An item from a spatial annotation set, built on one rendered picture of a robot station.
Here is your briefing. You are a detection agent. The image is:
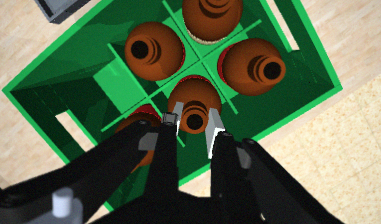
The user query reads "green divided crate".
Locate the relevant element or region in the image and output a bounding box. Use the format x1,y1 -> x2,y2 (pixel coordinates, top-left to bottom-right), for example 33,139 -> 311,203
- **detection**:
32,0 -> 343,187

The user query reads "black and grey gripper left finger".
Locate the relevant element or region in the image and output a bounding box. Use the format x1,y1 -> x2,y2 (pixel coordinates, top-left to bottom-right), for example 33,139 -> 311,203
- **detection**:
0,102 -> 183,224

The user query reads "grey square tray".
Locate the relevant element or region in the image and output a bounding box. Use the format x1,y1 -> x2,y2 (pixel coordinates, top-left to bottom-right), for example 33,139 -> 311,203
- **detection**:
34,0 -> 91,23

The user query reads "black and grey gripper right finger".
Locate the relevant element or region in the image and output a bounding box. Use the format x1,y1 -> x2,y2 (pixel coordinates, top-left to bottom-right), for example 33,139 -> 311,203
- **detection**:
205,108 -> 345,224

